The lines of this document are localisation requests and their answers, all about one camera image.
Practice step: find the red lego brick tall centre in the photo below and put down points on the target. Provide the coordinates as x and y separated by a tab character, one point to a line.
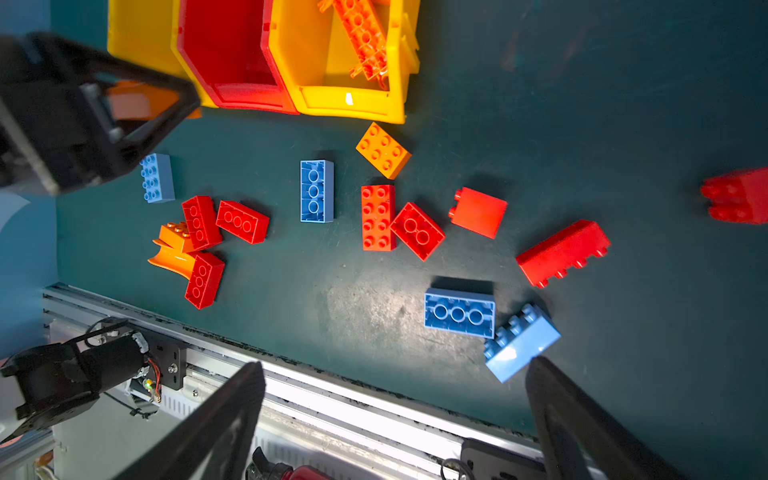
377	215

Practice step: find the left yellow bin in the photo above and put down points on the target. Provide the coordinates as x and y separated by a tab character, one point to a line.
145	32

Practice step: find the red middle bin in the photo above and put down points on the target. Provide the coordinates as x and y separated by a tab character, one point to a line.
223	47

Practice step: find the blue lego brick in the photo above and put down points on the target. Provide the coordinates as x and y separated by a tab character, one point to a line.
460	312
317	191
524	337
157	179

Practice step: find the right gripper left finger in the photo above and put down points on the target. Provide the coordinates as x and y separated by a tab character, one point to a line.
215	440

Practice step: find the blue lego brick tilted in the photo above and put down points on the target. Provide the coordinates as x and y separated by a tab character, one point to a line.
524	337

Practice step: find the red lego brick smooth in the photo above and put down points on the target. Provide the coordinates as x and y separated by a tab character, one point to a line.
478	212

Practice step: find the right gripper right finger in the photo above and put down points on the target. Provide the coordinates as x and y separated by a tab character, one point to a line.
572	426

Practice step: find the red lego brick centre square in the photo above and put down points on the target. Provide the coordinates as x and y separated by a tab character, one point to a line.
418	231

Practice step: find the yellow bin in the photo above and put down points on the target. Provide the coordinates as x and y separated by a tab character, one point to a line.
314	57
145	32

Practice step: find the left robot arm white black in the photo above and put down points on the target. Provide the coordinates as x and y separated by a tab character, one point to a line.
49	384

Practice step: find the aluminium rail base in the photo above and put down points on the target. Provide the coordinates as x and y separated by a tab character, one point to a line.
348	429

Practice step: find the orange lego brick square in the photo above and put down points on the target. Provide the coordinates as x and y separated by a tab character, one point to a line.
387	155

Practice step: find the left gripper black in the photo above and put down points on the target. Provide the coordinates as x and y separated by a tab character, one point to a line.
59	133

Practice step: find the orange curved lego piece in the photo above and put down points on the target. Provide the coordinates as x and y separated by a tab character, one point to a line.
176	250

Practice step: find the orange lego fence piece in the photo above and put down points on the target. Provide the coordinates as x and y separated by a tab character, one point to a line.
363	28

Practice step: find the right yellow bin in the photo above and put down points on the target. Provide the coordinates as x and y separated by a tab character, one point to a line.
314	57

